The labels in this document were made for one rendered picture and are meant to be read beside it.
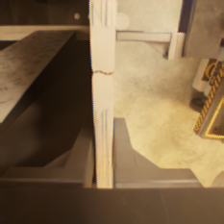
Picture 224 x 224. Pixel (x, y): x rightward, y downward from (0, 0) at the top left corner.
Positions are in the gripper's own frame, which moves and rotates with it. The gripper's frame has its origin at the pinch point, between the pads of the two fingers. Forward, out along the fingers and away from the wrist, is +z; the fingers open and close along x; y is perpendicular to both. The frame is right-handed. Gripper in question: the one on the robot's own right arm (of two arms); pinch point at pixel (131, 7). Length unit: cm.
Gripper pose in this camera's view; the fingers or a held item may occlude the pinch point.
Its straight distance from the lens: 27.4
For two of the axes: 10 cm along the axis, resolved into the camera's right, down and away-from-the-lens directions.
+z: -10.0, -0.1, -0.2
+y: 0.1, 4.6, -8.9
